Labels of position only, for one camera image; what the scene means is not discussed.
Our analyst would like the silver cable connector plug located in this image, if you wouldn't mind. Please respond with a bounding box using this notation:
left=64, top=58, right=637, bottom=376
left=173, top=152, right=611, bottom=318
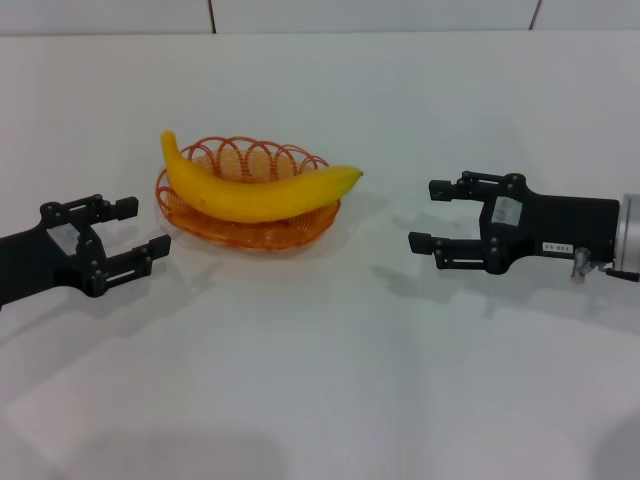
left=571, top=247, right=592, bottom=286

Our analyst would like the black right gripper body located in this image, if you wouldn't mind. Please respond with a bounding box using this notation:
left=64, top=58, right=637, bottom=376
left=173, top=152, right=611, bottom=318
left=477, top=172, right=621, bottom=277

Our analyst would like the yellow banana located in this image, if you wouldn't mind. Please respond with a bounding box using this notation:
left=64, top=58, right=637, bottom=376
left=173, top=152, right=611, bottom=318
left=160, top=130, right=365, bottom=224

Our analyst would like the orange wire basket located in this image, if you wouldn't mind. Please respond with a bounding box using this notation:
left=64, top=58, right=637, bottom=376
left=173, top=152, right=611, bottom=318
left=154, top=134, right=343, bottom=251

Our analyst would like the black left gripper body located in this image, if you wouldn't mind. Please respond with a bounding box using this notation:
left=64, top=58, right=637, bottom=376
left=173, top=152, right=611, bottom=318
left=0, top=199, right=109, bottom=314

